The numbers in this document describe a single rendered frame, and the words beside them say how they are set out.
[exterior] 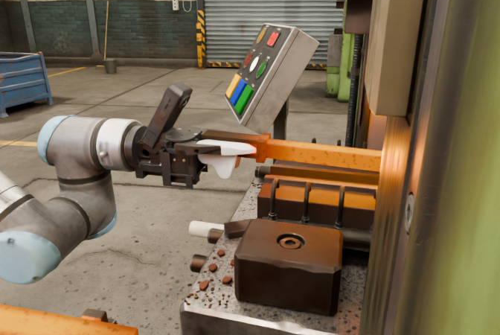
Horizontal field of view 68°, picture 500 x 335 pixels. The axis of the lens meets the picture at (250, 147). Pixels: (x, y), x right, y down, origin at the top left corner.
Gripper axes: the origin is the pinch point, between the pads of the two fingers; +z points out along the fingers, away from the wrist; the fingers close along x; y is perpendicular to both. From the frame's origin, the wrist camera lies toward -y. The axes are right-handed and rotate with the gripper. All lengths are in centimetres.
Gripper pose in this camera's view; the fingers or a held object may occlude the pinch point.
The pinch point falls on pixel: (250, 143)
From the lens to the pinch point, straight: 58.1
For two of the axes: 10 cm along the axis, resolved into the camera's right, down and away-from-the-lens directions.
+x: -2.5, 3.3, -9.1
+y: 0.1, 9.4, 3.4
